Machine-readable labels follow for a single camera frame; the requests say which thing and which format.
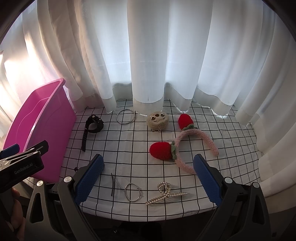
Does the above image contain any beige plush face charm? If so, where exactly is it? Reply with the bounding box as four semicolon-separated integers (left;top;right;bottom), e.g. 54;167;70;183
147;111;169;132

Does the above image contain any white sheer curtain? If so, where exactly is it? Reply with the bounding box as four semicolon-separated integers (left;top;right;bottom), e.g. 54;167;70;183
1;1;295;197

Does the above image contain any small silver key ring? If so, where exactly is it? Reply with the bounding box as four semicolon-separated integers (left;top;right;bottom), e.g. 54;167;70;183
124;183;144;202

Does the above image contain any pink strawberry fuzzy headband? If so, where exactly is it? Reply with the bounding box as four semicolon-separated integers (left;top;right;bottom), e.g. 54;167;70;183
149;113;219;175

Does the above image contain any large silver bangle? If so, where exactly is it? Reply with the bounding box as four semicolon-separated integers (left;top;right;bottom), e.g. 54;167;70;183
116;108;136;125

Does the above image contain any pearl hair claw clip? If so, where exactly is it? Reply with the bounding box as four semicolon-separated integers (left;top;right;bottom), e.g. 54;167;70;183
145;182;187;205

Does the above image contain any black bobby pin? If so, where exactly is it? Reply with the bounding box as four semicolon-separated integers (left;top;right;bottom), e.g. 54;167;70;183
111;173;125;197

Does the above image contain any person's left hand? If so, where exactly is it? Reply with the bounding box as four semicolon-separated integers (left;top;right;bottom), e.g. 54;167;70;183
8;187;25;230

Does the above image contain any black wrist watch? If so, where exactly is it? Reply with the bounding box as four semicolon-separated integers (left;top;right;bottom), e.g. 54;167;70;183
81;114;104;152

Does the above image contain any pink plastic tub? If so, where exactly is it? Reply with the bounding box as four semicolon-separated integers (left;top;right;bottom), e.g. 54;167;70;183
4;78;76;183

